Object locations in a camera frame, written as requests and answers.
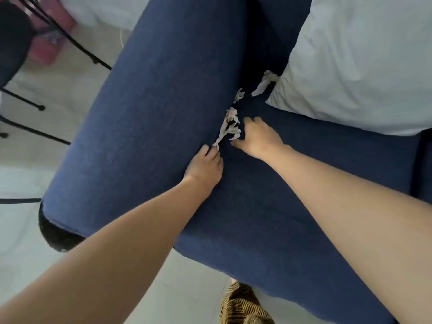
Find person's right hand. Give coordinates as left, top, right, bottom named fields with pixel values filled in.
left=230, top=116, right=288, bottom=162

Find person's left hand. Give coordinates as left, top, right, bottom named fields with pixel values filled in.
left=182, top=144, right=225, bottom=188

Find long torn paper scrap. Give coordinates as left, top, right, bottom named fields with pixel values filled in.
left=212, top=107, right=242, bottom=148

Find blue fabric sofa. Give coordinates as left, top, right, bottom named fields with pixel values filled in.
left=40, top=0, right=432, bottom=324

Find white pillow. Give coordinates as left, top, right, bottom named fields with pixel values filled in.
left=265, top=0, right=432, bottom=137

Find person's left forearm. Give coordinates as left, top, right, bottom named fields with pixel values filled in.
left=0, top=177, right=223, bottom=324

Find person's right forearm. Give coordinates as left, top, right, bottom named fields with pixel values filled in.
left=261, top=144, right=432, bottom=324

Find person's striped yellow trousers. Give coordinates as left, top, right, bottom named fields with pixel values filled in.
left=219, top=281, right=276, bottom=324

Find black round trash bin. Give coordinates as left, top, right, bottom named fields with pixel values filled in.
left=38, top=201, right=86, bottom=252

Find pink box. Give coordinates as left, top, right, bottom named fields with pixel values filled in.
left=28, top=9, right=77, bottom=67

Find black metal wire chair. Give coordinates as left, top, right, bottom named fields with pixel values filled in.
left=0, top=0, right=113, bottom=146

